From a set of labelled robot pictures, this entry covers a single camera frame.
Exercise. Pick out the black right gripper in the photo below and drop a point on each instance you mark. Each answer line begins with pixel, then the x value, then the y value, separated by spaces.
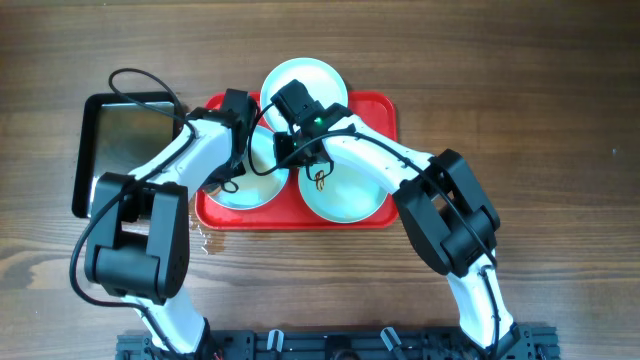
pixel 285 158

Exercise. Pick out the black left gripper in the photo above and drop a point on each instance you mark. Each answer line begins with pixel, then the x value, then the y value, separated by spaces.
pixel 220 181

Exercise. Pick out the white plate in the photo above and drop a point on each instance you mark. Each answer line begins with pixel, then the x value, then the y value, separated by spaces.
pixel 321 80
pixel 338 193
pixel 253 190

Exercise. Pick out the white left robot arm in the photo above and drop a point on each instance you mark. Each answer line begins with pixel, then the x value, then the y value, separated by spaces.
pixel 135 251

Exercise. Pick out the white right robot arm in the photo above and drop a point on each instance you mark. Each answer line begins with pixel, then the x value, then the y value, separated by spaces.
pixel 447 216

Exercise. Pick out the red plastic tray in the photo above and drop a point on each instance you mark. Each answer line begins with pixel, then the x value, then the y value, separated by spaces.
pixel 288 211

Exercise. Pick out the black water tray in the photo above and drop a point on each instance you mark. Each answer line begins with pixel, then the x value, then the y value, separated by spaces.
pixel 118 136

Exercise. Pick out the white plate back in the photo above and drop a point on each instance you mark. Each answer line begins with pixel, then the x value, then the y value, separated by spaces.
pixel 321 80

